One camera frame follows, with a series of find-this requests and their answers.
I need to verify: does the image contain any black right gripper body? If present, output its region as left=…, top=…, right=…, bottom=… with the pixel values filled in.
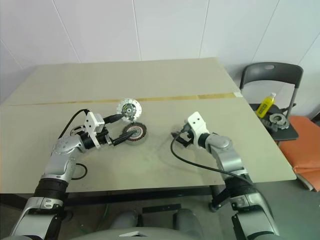
left=180, top=121, right=199, bottom=147

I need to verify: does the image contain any black metal frame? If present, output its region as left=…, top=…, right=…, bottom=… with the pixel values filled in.
left=309, top=103, right=320, bottom=124

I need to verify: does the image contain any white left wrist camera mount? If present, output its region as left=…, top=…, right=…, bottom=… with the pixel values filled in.
left=83, top=111, right=106, bottom=150

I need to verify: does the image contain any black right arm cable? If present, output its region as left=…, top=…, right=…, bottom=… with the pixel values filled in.
left=170, top=133, right=255, bottom=187

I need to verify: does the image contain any black rectangular plate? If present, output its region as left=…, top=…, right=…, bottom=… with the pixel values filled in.
left=142, top=203, right=182, bottom=214

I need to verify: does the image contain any grey metal ring part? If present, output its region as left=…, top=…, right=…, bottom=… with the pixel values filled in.
left=261, top=112, right=291, bottom=131

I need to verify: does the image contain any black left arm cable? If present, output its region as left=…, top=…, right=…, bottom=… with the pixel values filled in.
left=57, top=108, right=89, bottom=180

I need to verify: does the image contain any green floor cable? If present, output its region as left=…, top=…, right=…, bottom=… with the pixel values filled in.
left=79, top=202, right=111, bottom=236

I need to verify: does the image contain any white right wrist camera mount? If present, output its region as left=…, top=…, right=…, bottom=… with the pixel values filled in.
left=187, top=112, right=210, bottom=149

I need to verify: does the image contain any grey folding chair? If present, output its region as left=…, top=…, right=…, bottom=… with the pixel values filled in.
left=239, top=61, right=305, bottom=146

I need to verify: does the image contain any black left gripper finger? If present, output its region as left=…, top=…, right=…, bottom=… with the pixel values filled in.
left=109, top=132, right=134, bottom=147
left=103, top=113, right=127, bottom=125

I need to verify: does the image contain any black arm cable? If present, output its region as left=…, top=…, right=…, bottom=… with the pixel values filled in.
left=57, top=108, right=89, bottom=180
left=170, top=133, right=255, bottom=187

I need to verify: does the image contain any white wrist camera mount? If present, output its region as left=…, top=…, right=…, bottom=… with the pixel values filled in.
left=83, top=111, right=106, bottom=150
left=187, top=112, right=210, bottom=149

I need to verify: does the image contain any gold tape strip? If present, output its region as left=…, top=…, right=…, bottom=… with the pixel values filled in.
left=37, top=91, right=243, bottom=106

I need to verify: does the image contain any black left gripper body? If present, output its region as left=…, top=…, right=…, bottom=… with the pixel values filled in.
left=96, top=127, right=114, bottom=149

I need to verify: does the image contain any black table frame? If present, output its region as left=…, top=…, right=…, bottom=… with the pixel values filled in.
left=0, top=184, right=227, bottom=209

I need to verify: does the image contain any yellow drink bottle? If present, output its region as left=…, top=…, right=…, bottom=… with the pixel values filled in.
left=257, top=92, right=277, bottom=119

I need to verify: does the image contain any black table caster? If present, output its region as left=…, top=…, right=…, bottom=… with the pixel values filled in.
left=208, top=185, right=226, bottom=214

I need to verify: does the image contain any orange mat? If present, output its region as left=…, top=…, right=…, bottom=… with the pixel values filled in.
left=278, top=115, right=320, bottom=192

